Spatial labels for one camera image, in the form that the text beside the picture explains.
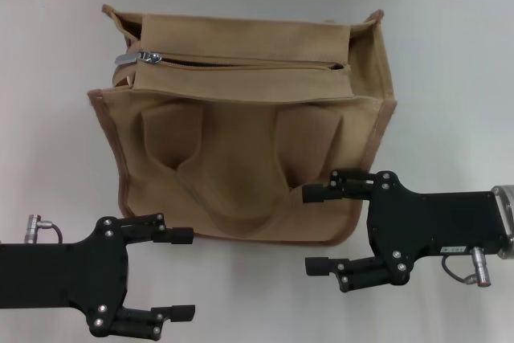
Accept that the left gripper cable connector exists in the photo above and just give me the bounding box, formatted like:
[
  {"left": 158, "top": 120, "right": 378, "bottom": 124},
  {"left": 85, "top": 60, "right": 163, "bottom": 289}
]
[{"left": 24, "top": 216, "right": 63, "bottom": 245}]

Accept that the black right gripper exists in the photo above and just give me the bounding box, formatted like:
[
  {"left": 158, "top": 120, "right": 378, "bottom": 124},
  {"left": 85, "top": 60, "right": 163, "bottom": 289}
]
[{"left": 303, "top": 169, "right": 509, "bottom": 294}]

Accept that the silver metal zipper slider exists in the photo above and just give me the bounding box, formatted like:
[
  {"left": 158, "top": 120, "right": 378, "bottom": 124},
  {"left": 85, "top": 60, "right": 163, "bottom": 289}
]
[{"left": 115, "top": 49, "right": 164, "bottom": 66}]

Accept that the right gripper cable connector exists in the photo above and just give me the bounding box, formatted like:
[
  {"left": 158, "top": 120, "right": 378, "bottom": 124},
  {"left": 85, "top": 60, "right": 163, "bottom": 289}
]
[{"left": 441, "top": 246, "right": 492, "bottom": 288}]

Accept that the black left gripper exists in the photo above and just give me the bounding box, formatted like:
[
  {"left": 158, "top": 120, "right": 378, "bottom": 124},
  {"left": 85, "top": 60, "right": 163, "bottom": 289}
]
[{"left": 0, "top": 213, "right": 197, "bottom": 339}]

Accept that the khaki canvas food bag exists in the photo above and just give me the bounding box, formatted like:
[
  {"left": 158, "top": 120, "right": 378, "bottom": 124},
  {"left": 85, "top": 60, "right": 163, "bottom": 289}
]
[{"left": 87, "top": 3, "right": 398, "bottom": 248}]

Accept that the gripper cable connector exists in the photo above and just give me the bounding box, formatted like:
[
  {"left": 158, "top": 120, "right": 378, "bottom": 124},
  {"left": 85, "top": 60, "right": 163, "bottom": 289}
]
[
  {"left": 24, "top": 216, "right": 63, "bottom": 245},
  {"left": 441, "top": 246, "right": 492, "bottom": 288}
]

